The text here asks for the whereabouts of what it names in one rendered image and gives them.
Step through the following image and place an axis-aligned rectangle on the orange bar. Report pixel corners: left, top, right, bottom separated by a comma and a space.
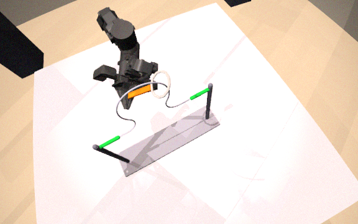
128, 70, 171, 99

